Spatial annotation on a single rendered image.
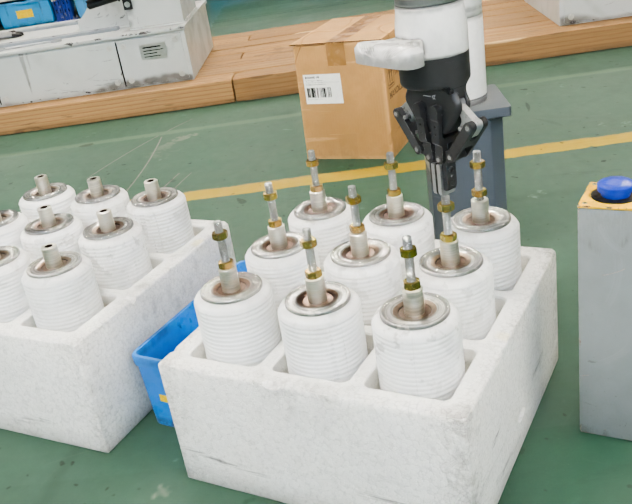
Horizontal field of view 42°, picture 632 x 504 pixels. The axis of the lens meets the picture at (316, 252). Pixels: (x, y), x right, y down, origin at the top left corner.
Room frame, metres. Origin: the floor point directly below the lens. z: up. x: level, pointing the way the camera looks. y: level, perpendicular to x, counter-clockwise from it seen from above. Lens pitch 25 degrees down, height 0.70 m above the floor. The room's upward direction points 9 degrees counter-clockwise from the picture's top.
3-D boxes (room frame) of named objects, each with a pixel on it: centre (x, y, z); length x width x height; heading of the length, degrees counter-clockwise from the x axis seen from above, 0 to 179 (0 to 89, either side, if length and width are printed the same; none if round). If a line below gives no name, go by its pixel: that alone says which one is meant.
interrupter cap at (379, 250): (0.92, -0.05, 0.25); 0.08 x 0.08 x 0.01
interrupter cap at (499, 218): (0.96, -0.22, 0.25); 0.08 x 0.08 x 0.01
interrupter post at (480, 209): (0.96, -0.22, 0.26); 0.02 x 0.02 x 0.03
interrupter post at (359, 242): (0.92, -0.05, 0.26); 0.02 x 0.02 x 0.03
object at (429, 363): (0.76, -0.09, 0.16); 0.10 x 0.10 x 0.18
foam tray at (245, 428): (0.92, -0.05, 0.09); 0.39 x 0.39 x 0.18; 59
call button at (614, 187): (0.84, -0.34, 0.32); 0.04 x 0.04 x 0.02
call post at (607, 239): (0.84, -0.34, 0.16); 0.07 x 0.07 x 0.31; 59
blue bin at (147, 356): (1.09, 0.16, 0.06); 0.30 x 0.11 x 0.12; 149
